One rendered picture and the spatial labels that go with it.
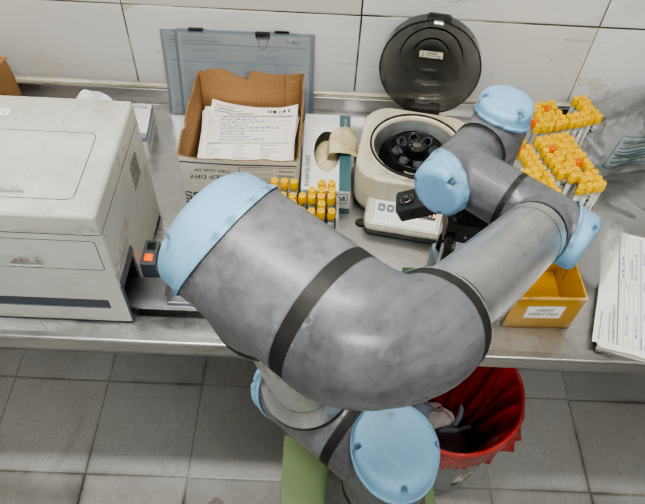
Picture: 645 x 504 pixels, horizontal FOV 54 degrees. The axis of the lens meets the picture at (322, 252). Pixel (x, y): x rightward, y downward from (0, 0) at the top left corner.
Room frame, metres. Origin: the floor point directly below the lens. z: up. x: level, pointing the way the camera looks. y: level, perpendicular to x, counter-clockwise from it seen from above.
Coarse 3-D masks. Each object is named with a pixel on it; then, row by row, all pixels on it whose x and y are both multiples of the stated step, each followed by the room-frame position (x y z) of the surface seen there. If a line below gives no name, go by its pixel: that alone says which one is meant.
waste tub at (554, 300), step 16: (544, 272) 0.77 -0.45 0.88; (560, 272) 0.75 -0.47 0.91; (576, 272) 0.71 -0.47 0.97; (544, 288) 0.73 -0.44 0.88; (560, 288) 0.73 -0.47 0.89; (576, 288) 0.69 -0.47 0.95; (528, 304) 0.64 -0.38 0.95; (544, 304) 0.64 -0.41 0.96; (560, 304) 0.65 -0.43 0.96; (576, 304) 0.65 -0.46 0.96; (512, 320) 0.64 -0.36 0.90; (528, 320) 0.64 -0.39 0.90; (544, 320) 0.65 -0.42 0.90; (560, 320) 0.65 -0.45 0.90
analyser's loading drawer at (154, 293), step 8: (128, 280) 0.67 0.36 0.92; (136, 280) 0.67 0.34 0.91; (144, 280) 0.67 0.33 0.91; (152, 280) 0.67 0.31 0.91; (160, 280) 0.67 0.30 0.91; (128, 288) 0.65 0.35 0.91; (136, 288) 0.65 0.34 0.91; (144, 288) 0.65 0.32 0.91; (152, 288) 0.65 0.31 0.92; (160, 288) 0.65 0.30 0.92; (168, 288) 0.63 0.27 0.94; (128, 296) 0.63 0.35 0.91; (136, 296) 0.63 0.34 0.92; (144, 296) 0.63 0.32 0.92; (152, 296) 0.63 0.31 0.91; (160, 296) 0.64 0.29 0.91; (168, 296) 0.62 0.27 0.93; (176, 296) 0.64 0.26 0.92; (136, 304) 0.62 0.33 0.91; (144, 304) 0.62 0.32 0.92; (152, 304) 0.62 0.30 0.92; (160, 304) 0.62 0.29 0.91; (168, 304) 0.62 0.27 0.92; (176, 304) 0.62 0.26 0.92; (184, 304) 0.62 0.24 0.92
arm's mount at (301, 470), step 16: (288, 448) 0.37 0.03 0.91; (304, 448) 0.37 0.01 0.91; (288, 464) 0.34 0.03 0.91; (304, 464) 0.34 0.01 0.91; (320, 464) 0.35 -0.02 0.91; (288, 480) 0.32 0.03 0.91; (304, 480) 0.32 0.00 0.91; (320, 480) 0.32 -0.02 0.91; (288, 496) 0.29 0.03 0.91; (304, 496) 0.30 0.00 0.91; (320, 496) 0.30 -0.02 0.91; (432, 496) 0.31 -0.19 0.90
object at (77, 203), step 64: (0, 128) 0.78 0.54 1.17; (64, 128) 0.79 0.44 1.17; (128, 128) 0.82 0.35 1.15; (0, 192) 0.64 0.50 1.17; (64, 192) 0.64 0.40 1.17; (128, 192) 0.74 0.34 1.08; (0, 256) 0.59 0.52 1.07; (64, 256) 0.60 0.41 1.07; (128, 256) 0.66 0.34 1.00; (128, 320) 0.60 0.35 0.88
